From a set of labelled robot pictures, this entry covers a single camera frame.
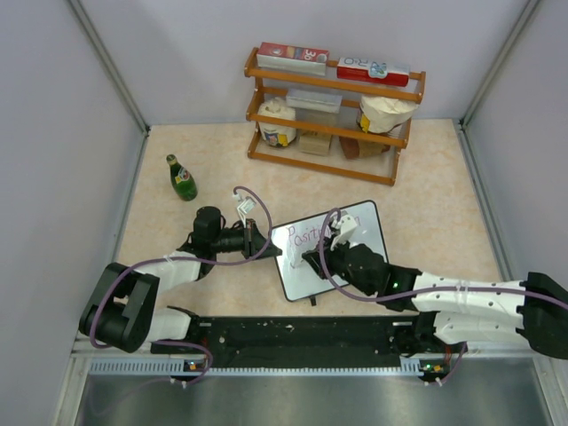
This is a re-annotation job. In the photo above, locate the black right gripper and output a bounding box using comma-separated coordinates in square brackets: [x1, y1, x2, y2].
[304, 233, 376, 296]

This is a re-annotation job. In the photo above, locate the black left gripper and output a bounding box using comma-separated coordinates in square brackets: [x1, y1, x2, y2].
[211, 218, 281, 261]

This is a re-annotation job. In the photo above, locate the white marker pen magenta cap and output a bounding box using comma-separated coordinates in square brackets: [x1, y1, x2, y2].
[290, 258, 305, 269]

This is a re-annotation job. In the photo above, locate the white whiteboard black frame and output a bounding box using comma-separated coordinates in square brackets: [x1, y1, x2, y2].
[272, 200, 389, 305]

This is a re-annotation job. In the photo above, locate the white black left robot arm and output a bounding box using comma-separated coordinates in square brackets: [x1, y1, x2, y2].
[79, 206, 282, 353]

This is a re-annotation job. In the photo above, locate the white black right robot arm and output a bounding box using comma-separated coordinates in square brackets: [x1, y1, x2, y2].
[302, 243, 567, 359]

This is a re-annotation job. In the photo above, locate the green glass bottle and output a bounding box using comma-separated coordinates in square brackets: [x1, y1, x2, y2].
[166, 154, 198, 201]

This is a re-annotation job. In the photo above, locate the tan cardboard box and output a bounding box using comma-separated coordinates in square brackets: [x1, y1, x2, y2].
[298, 130, 333, 156]

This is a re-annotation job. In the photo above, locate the brown bread package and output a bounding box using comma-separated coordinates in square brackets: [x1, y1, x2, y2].
[339, 137, 390, 160]

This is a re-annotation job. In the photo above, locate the orange wooden shelf rack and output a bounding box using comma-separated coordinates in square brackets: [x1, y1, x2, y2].
[244, 47, 426, 186]

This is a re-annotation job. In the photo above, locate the clear plastic container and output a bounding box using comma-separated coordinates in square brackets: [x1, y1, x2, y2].
[286, 89, 343, 127]

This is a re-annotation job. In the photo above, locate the white wrapped jar right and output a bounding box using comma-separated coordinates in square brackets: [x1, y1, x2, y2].
[357, 95, 419, 134]

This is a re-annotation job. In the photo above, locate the red white box right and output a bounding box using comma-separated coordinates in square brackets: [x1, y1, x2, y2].
[336, 57, 410, 87]

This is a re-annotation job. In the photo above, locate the red white box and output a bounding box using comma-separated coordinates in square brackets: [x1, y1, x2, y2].
[336, 57, 410, 87]
[256, 42, 329, 76]

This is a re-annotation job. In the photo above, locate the red white box left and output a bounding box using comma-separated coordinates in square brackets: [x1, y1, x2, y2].
[256, 42, 329, 76]

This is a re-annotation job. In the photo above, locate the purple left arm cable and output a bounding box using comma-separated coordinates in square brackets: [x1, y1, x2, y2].
[88, 185, 272, 385]

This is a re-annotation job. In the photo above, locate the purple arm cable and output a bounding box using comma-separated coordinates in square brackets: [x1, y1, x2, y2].
[319, 207, 568, 312]
[88, 185, 272, 385]

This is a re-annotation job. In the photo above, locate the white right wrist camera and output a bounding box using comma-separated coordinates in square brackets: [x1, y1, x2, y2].
[330, 214, 359, 250]

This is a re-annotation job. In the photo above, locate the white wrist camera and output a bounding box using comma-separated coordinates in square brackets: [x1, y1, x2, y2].
[233, 193, 256, 225]
[330, 214, 359, 250]

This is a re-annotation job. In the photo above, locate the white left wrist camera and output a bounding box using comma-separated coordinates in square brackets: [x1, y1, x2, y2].
[233, 193, 256, 225]

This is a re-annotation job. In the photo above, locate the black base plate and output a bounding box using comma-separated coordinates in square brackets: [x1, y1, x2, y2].
[181, 316, 448, 367]

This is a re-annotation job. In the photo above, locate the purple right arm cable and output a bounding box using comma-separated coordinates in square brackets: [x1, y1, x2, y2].
[319, 207, 568, 312]

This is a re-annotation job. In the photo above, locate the grey slotted cable duct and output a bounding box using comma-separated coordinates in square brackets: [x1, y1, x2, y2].
[89, 358, 449, 377]

